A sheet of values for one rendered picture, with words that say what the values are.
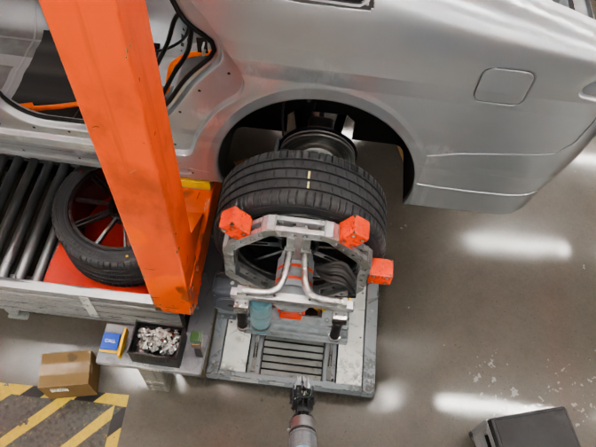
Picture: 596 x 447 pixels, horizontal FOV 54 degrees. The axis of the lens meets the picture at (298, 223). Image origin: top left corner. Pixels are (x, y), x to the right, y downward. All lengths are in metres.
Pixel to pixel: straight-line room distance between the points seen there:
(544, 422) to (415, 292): 0.91
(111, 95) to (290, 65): 0.72
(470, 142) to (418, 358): 1.25
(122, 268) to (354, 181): 1.14
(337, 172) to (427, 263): 1.35
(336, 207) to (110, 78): 0.91
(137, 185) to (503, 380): 2.10
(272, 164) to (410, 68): 0.57
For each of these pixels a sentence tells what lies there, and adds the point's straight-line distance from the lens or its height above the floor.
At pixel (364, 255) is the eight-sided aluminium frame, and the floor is 0.99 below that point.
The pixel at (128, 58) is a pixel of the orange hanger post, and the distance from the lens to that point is 1.35.
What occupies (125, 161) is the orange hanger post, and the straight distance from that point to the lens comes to 1.64.
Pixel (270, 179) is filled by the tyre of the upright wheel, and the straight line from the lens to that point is 2.05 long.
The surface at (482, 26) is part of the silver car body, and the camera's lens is 1.92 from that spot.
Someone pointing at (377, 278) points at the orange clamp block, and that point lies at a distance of 2.21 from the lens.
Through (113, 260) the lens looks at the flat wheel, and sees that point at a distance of 2.69.
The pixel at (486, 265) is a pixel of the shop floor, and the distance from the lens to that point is 3.40.
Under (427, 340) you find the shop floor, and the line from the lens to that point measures 3.11.
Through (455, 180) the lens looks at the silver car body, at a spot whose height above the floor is 0.96.
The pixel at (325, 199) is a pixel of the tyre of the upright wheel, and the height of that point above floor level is 1.17.
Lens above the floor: 2.80
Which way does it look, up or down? 58 degrees down
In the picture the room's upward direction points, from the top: 6 degrees clockwise
